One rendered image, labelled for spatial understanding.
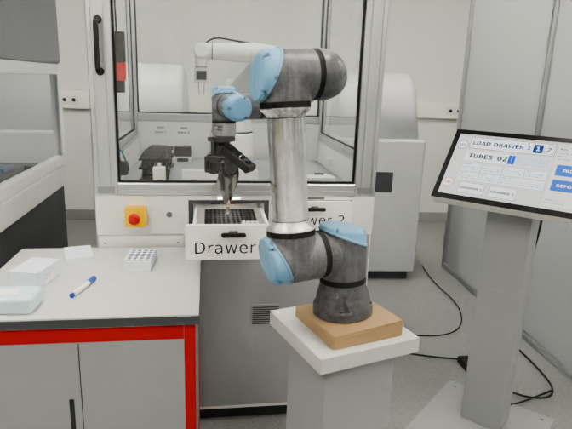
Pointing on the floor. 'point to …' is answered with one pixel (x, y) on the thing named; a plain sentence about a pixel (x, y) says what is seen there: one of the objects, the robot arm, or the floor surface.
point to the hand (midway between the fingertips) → (229, 199)
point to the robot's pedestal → (338, 377)
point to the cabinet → (237, 330)
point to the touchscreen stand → (493, 337)
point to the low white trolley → (105, 346)
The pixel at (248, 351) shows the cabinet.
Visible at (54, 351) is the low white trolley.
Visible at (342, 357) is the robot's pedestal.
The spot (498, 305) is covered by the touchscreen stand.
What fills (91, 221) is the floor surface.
